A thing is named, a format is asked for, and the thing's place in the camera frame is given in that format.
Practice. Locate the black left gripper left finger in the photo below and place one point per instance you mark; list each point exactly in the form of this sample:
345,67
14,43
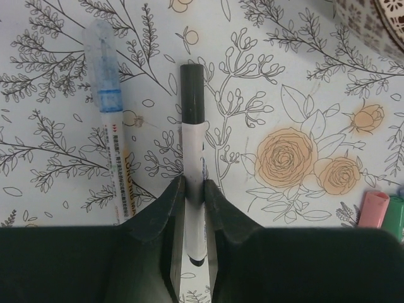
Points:
137,261

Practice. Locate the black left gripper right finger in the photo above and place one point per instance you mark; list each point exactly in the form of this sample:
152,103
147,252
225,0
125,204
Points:
253,263

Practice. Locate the pink marker cap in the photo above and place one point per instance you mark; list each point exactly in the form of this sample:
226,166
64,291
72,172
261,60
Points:
373,209

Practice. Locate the black white marker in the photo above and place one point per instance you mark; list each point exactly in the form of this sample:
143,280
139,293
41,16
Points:
193,133

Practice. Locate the grey white marker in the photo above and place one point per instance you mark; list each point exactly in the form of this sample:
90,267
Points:
100,50

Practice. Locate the floral patterned table mat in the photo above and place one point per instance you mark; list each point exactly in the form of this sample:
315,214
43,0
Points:
301,119

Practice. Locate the small patterned brown bowl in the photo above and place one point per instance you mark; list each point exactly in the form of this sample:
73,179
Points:
365,22

